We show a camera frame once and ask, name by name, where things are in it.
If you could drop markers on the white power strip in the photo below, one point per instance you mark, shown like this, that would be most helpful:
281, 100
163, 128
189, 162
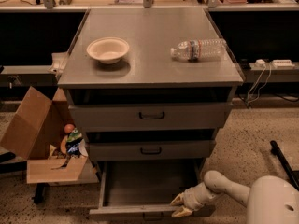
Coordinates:
283, 64

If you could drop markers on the grey metal drawer cabinet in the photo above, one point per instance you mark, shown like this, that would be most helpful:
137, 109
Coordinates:
148, 74

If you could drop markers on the grey middle drawer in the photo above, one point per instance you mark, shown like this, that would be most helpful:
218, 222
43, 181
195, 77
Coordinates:
150, 150

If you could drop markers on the clear plastic water bottle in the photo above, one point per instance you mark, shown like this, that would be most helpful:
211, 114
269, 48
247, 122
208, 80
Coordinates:
198, 49

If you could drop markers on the grey top drawer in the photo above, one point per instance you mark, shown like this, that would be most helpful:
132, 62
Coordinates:
98, 118

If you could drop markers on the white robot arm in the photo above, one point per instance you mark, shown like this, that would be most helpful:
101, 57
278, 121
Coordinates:
270, 199

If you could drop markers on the black floor bar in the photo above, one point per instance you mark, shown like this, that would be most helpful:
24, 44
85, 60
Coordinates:
292, 175

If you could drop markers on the orange ball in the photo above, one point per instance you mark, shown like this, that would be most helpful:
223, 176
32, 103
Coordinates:
68, 128

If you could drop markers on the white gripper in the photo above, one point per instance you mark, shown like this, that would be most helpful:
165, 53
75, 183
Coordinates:
192, 200

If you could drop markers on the grey drawer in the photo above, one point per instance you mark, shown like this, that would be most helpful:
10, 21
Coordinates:
150, 150
98, 118
143, 190

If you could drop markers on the grey bottom drawer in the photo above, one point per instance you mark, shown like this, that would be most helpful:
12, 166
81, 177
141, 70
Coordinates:
143, 190

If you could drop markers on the white paper bowl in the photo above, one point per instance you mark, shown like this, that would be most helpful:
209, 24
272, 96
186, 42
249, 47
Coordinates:
108, 50

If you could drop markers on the green blue snack bag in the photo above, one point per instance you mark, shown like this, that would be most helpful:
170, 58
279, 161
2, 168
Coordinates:
72, 142

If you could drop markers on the brown cardboard box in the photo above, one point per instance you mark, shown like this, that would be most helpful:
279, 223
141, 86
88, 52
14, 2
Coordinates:
36, 126

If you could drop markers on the white power adapter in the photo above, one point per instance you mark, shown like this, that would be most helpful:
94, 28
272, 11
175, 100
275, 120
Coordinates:
260, 63

